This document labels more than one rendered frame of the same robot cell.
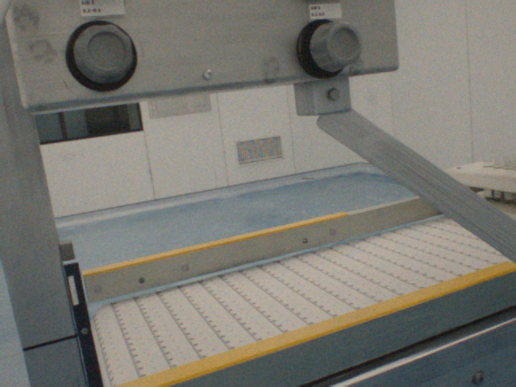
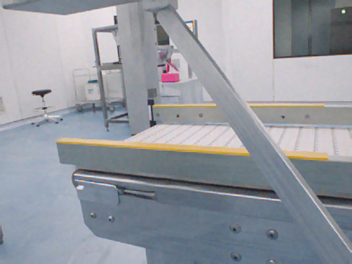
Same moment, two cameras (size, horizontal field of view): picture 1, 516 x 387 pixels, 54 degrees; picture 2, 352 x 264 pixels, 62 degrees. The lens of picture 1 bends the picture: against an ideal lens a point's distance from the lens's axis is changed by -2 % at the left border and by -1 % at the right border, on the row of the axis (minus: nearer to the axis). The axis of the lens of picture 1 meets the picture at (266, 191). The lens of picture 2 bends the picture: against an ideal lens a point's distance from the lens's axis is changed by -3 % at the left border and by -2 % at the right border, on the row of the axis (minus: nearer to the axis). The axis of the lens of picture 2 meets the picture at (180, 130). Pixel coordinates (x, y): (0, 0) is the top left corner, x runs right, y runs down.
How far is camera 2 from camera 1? 0.35 m
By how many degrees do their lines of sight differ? 47
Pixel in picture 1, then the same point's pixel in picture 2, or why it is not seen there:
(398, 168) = (184, 48)
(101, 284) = (159, 112)
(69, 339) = not seen: hidden behind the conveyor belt
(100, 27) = not seen: outside the picture
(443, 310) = (234, 166)
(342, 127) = (164, 19)
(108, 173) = (331, 79)
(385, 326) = (185, 159)
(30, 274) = (134, 100)
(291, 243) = (271, 117)
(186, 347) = not seen: hidden behind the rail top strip
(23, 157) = (135, 43)
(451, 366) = (241, 211)
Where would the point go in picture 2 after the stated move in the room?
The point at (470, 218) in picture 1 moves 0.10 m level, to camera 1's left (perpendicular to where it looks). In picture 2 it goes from (214, 91) to (145, 88)
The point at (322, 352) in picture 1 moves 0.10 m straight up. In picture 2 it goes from (142, 159) to (133, 73)
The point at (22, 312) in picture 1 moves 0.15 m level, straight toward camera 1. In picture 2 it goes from (131, 117) to (94, 134)
